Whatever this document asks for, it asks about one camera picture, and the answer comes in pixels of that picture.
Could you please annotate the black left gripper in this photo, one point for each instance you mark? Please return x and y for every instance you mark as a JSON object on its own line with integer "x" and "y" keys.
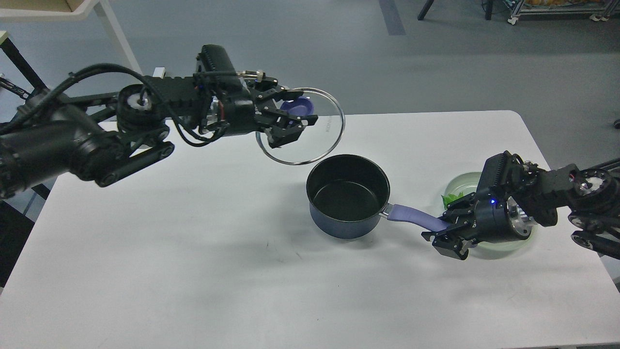
{"x": 234, "y": 105}

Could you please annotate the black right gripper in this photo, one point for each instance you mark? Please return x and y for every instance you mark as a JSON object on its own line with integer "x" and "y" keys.
{"x": 468, "y": 221}

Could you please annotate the glass lid with purple knob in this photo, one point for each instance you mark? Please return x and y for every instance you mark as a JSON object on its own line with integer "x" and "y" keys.
{"x": 311, "y": 128}

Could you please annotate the blue pot with purple handle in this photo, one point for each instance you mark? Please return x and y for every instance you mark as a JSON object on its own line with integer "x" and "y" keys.
{"x": 349, "y": 194}

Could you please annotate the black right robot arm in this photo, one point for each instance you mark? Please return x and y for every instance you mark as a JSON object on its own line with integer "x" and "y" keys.
{"x": 513, "y": 195}

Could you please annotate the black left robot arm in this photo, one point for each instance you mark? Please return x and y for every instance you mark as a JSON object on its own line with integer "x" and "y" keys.
{"x": 106, "y": 122}

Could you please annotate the orange toy carrot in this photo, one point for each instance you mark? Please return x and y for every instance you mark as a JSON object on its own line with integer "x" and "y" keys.
{"x": 448, "y": 199}

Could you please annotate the translucent green plate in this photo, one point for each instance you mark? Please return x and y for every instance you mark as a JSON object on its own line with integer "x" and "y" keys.
{"x": 467, "y": 183}

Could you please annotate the black stand leg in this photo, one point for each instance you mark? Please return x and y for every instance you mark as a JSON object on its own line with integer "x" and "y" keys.
{"x": 487, "y": 6}

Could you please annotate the metal wheeled cart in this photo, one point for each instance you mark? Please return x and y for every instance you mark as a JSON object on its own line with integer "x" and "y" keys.
{"x": 596, "y": 10}

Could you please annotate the black metal rack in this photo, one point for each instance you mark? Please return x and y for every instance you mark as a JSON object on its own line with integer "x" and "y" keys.
{"x": 23, "y": 68}

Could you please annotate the white desk frame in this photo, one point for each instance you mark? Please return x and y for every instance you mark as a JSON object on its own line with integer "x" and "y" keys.
{"x": 40, "y": 14}

